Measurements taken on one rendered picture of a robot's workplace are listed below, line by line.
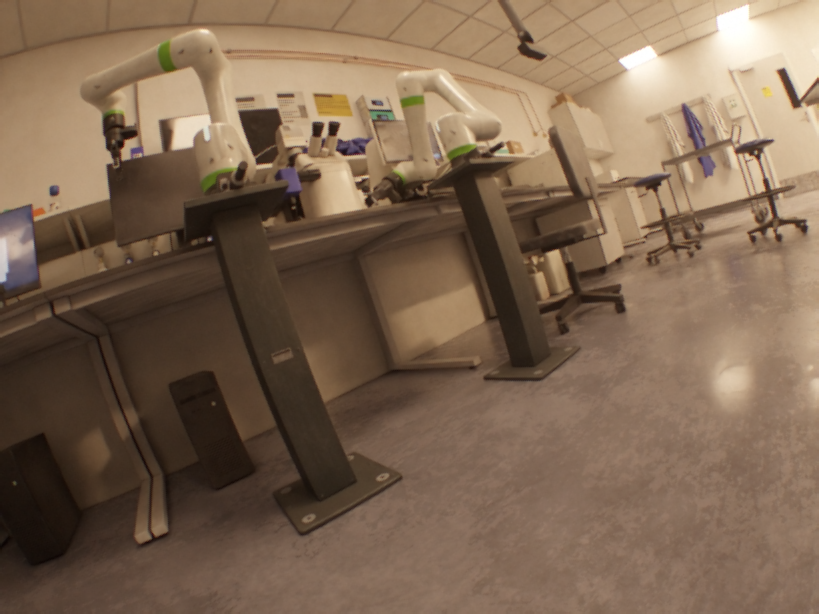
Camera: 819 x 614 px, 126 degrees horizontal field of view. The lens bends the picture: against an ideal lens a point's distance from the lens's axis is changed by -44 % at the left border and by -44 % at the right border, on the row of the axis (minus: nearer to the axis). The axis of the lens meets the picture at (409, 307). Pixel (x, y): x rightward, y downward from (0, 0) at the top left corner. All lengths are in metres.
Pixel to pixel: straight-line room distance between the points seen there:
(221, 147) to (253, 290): 0.39
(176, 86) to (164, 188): 1.21
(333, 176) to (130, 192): 0.78
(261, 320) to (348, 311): 1.28
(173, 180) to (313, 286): 0.99
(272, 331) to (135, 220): 0.78
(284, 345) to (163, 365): 1.05
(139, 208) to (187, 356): 0.76
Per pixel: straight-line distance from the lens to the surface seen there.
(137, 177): 1.56
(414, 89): 1.77
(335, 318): 2.10
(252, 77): 2.78
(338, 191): 1.36
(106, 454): 1.95
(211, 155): 1.02
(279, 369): 0.91
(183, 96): 2.58
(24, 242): 1.66
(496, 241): 1.37
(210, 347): 1.89
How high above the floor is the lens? 0.46
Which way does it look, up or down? 4 degrees down
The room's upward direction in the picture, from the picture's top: 19 degrees counter-clockwise
